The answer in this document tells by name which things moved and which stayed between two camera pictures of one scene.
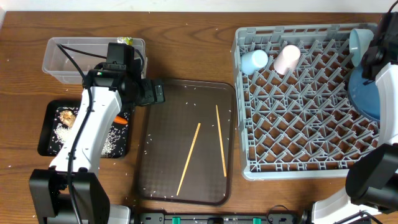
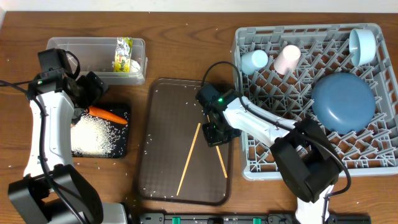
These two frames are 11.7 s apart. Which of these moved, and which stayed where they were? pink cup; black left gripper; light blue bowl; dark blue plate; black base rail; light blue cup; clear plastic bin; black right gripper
Moved: dark blue plate; black right gripper; black left gripper
Stayed: black base rail; light blue cup; clear plastic bin; light blue bowl; pink cup
